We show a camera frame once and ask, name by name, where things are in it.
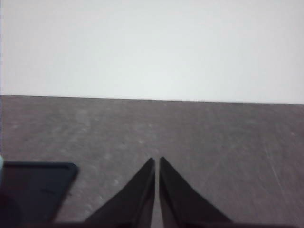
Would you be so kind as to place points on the black rectangular tray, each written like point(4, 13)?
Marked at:
point(35, 185)

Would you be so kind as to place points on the teal ceramic bowl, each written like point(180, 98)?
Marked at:
point(1, 164)

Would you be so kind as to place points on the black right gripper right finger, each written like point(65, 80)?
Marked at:
point(180, 204)

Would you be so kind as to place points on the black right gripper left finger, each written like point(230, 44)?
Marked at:
point(133, 204)

